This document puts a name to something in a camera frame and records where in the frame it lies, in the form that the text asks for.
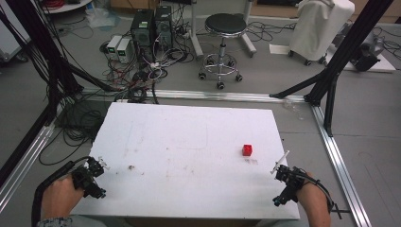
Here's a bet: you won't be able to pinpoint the person's left hand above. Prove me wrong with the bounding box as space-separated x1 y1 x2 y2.
41 174 86 219

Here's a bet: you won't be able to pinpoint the black round stool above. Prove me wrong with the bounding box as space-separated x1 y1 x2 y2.
198 12 248 91

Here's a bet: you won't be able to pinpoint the slim black computer tower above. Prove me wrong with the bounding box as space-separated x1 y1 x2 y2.
153 5 174 49

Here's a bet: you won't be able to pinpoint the aluminium floor rail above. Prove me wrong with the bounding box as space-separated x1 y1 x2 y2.
79 88 307 104
0 123 57 213
309 104 374 227

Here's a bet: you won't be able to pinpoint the white cabinet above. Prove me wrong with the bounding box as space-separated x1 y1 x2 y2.
0 0 32 63

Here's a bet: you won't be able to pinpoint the white desk legs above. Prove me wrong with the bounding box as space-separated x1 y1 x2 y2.
188 0 258 60

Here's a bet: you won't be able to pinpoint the black floor cables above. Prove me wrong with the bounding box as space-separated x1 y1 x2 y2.
245 20 298 44

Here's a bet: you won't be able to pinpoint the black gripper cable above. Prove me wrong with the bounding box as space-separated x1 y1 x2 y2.
30 155 93 227
292 166 336 214

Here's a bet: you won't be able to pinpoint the white paper sheet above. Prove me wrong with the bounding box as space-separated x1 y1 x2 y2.
269 43 293 56

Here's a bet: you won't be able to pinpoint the round white table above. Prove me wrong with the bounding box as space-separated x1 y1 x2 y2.
41 0 95 15

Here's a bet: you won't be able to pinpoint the black frame strut with cables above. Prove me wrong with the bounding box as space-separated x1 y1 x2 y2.
0 0 121 187

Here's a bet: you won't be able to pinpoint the white covered cart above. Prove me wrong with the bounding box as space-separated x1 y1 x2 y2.
288 0 356 67

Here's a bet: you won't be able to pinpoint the person's right hand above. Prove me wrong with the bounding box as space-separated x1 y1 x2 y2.
296 171 331 213

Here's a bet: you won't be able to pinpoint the white power supply unit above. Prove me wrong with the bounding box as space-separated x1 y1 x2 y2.
115 38 132 64
106 34 123 61

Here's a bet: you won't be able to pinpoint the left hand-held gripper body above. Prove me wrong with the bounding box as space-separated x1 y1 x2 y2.
71 165 96 191

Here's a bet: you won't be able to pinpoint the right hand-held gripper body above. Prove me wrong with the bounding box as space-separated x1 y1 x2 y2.
283 165 306 194

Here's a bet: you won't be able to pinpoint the tangle of floor cables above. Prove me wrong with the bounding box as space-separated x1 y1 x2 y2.
99 29 194 105

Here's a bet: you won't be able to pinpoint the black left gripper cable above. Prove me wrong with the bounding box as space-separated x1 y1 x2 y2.
30 155 93 227

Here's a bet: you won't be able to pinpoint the large black computer tower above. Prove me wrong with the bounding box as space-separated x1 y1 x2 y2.
130 9 156 49

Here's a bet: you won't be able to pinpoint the coil of black cables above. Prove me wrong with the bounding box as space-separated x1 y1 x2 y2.
38 99 110 167

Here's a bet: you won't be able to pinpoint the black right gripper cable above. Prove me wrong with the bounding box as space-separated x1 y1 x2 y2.
292 166 336 214

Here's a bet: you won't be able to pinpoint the black device on white board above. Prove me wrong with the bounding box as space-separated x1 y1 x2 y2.
325 34 397 74

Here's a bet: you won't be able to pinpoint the clear plastic bag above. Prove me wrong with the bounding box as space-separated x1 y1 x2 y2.
84 6 122 30

